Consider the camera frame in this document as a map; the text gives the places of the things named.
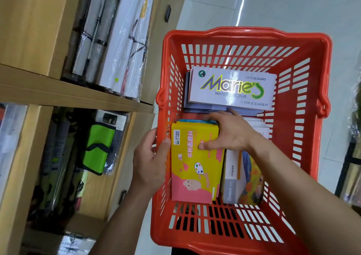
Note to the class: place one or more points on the person's left forearm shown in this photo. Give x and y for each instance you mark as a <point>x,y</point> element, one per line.
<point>125,223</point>

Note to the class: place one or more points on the plastic-wrapped white paper rolls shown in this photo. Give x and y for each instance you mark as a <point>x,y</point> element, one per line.
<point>124,43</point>

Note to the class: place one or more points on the shiny plastic-wrapped goods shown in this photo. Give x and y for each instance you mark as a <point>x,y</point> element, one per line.
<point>356,114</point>

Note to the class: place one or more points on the white watercolour paint box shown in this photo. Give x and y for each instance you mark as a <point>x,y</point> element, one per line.
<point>234,87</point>

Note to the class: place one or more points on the clear plastic-wrapped printed package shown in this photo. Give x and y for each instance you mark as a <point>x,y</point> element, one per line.
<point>74,245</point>

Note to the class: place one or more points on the wooden shelf unit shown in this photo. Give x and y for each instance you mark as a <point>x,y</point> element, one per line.
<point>31,88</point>

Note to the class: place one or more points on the dark plastic-wrapped rolled bundle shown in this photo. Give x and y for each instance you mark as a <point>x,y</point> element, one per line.
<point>56,161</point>

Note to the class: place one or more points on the plastic-wrapped grey paper rolls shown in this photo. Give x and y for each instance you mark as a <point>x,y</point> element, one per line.
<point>94,29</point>

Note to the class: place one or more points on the person's right forearm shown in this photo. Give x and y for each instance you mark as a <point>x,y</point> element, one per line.
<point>304,204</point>

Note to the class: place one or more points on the white box with painting print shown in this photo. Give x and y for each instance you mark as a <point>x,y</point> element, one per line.
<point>242,178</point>

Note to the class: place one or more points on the teal flat box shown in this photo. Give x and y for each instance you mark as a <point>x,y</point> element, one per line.
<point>191,120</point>

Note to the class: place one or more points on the red plastic shopping basket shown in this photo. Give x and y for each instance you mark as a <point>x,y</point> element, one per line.
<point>245,42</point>

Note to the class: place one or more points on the person's left thumb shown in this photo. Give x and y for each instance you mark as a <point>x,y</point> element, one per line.
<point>164,150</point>

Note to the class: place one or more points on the person's right thumb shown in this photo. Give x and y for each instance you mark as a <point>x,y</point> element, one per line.
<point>210,145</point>

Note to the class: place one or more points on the person's left hand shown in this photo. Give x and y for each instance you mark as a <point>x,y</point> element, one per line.
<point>148,164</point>

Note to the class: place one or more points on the plain white flat box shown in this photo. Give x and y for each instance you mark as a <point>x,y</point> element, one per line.
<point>261,126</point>

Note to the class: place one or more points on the black metal display rack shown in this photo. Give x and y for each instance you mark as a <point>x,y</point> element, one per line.
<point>346,164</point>

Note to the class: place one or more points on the yellow and pink paint box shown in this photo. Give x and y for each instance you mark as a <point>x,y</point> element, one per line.
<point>191,167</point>

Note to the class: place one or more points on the person's right hand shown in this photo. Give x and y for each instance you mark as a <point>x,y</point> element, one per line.
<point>235,133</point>

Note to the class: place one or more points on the white and black packaging card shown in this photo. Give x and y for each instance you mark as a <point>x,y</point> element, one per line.
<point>111,119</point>

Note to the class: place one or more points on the clear plastic-wrapped pale package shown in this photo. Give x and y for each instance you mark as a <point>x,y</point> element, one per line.
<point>10,139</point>

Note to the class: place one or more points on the stack of pale blue boxes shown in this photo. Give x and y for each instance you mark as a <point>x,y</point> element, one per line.
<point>188,102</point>

